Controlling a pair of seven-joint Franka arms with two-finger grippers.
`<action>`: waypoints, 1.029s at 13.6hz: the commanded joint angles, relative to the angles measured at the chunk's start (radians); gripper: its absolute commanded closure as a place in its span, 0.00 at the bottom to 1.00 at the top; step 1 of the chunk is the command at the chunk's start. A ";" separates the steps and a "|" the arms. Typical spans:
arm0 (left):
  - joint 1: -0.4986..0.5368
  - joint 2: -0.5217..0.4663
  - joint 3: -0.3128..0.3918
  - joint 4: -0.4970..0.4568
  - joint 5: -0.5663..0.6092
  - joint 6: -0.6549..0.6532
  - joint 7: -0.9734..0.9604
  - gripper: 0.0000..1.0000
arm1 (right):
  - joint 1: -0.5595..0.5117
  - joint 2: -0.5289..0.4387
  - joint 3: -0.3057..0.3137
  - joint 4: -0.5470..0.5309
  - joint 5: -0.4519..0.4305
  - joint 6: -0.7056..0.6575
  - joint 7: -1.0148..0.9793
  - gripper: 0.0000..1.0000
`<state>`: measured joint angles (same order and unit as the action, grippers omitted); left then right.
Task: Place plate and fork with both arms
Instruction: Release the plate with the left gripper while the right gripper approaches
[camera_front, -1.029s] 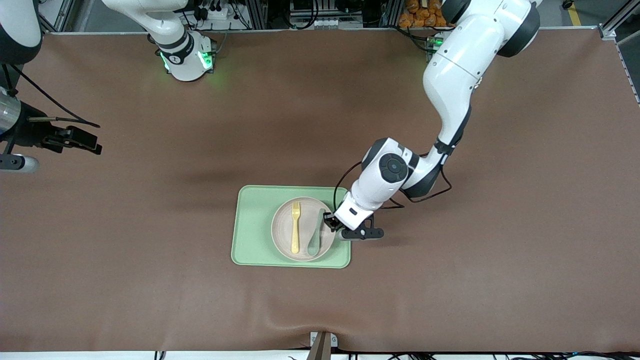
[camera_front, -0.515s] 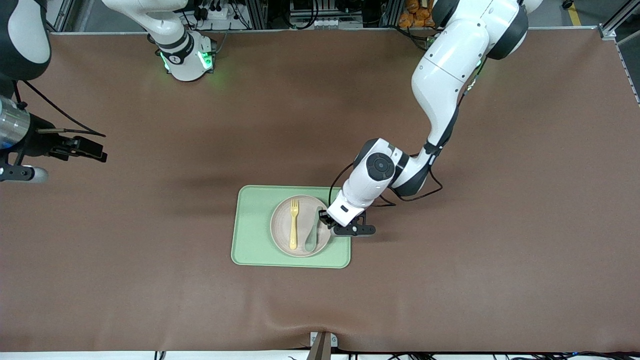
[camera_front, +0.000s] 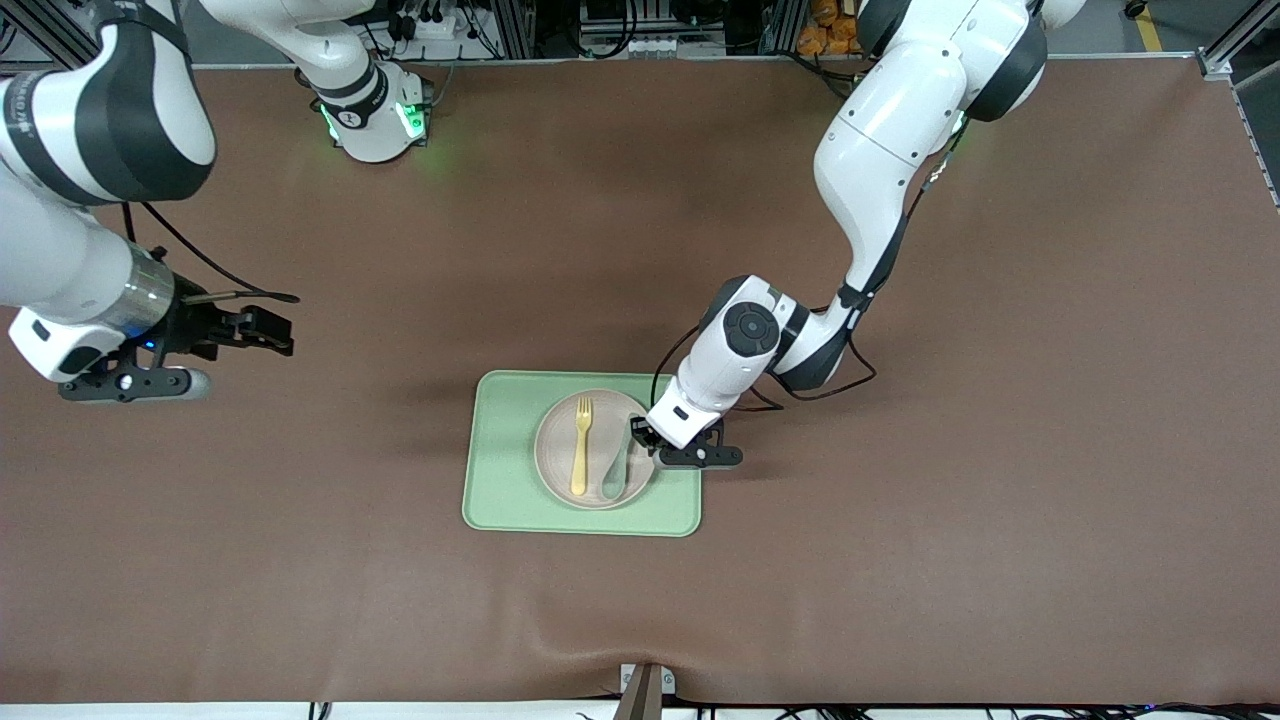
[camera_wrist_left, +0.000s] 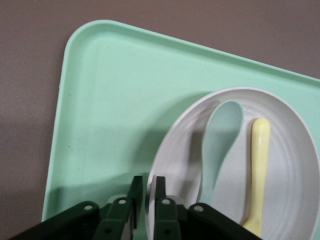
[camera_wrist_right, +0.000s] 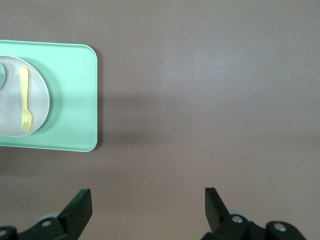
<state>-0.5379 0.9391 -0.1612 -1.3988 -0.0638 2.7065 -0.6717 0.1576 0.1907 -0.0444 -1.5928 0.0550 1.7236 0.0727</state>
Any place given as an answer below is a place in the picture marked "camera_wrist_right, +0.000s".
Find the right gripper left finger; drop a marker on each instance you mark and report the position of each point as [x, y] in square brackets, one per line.
[75, 215]

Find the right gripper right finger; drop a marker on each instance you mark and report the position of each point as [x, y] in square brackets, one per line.
[215, 210]

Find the pale round plate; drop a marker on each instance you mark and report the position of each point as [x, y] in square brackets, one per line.
[37, 100]

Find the yellow plastic fork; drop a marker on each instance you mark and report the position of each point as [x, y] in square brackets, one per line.
[24, 87]

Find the brown table cover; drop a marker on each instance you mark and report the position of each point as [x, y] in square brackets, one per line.
[200, 100]

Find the light green rectangular tray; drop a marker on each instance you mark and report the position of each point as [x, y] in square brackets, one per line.
[75, 100]

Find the green plastic spoon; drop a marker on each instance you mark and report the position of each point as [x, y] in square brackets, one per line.
[2, 75]

